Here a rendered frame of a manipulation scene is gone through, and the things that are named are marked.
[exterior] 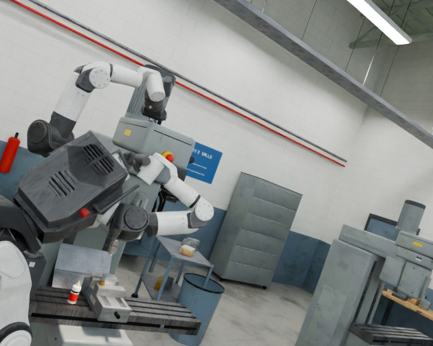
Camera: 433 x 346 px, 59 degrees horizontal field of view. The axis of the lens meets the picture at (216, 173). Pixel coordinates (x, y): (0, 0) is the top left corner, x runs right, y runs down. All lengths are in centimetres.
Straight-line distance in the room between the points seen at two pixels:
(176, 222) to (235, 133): 594
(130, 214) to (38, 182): 31
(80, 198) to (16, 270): 30
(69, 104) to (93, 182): 35
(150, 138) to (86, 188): 57
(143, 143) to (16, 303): 81
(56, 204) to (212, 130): 591
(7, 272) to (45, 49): 500
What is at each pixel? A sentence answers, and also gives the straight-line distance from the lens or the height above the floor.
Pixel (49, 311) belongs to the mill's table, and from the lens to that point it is 203.
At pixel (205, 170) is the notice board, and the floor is 179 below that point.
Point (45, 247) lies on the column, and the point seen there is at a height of 105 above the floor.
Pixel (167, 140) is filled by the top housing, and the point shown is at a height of 184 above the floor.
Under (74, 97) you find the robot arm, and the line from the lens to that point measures 152.
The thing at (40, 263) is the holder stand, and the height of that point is 110.
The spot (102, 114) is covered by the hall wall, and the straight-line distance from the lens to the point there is 628.
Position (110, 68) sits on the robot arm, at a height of 200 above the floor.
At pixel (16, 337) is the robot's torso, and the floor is 103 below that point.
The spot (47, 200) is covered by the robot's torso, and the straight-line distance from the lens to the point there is 130.
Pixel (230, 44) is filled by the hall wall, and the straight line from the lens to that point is 728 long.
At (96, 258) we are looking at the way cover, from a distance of 247.
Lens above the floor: 176
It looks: 1 degrees up
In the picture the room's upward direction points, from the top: 20 degrees clockwise
